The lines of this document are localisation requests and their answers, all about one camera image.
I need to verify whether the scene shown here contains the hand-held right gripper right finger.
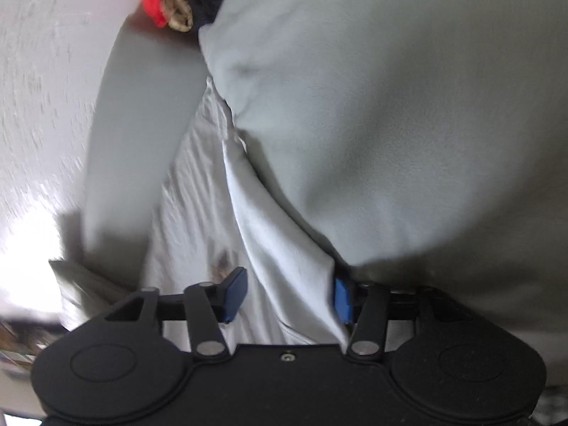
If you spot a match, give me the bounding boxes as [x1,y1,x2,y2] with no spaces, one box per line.
[334,278,462,358]

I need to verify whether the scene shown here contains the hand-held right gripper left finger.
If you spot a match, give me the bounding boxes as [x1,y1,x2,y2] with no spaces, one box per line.
[105,267,248,358]

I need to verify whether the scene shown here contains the white shirt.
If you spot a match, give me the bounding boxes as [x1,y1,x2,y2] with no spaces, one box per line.
[146,76,356,350]

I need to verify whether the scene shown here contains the grey sofa seat cushion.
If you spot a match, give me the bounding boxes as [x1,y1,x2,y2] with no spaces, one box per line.
[197,0,568,387]

